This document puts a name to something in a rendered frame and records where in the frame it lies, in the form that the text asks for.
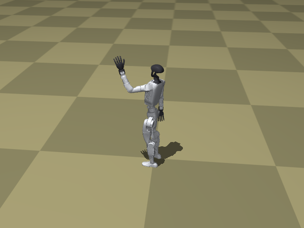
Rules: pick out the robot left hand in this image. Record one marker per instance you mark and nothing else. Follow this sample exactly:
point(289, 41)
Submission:
point(119, 64)

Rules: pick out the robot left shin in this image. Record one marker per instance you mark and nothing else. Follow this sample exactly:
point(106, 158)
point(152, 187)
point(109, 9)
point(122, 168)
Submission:
point(151, 151)

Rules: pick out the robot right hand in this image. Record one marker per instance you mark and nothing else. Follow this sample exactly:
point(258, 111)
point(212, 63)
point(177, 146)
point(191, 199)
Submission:
point(160, 115)

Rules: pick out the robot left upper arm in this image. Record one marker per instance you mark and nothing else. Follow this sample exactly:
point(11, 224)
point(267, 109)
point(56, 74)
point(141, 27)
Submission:
point(142, 88)

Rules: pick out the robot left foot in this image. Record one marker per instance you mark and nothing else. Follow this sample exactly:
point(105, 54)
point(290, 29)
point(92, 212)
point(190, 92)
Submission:
point(147, 164)

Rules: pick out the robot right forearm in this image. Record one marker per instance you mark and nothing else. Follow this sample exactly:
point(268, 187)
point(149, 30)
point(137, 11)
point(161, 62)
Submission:
point(161, 103)

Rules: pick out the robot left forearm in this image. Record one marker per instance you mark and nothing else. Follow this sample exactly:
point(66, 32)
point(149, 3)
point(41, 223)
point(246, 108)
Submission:
point(125, 81)

